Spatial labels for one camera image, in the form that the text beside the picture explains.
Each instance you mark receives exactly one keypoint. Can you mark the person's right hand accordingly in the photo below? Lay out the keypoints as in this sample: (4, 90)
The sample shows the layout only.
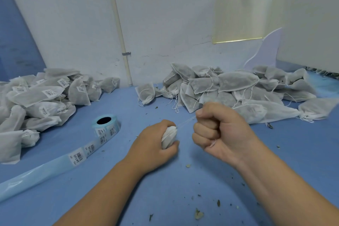
(225, 130)

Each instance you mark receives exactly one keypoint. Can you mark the person's left hand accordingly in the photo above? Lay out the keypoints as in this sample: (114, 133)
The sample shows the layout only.
(148, 151)

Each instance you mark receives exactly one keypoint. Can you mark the white mesh herb bag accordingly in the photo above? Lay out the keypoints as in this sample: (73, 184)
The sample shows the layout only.
(169, 136)

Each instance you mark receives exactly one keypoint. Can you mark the pile of unlabelled herb bags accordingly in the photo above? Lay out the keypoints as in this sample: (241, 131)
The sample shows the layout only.
(238, 93)

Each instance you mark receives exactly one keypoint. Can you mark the blue label roll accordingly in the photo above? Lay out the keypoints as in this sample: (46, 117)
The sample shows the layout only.
(103, 127)

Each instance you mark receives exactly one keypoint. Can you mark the pile of labelled herb bags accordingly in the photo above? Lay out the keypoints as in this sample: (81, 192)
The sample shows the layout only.
(42, 109)

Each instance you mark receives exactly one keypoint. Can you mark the person's right forearm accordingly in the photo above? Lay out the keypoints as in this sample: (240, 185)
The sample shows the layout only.
(291, 191)

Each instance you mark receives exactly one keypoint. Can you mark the person's left forearm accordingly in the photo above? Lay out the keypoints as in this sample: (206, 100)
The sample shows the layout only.
(95, 199)

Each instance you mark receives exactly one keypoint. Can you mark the dried herb crumb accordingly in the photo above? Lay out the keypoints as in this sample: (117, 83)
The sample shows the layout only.
(198, 213)

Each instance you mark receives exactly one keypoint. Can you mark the white curved board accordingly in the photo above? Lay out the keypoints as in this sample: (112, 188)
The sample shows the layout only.
(267, 51)

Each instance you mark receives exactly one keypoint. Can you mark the large beige panel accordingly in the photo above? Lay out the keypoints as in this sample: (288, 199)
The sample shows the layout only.
(310, 19)

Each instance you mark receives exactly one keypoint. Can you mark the blue curtain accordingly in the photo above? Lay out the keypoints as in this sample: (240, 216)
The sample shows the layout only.
(18, 32)

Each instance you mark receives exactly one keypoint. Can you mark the white wall pipe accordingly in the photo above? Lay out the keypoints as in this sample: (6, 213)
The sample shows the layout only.
(119, 22)

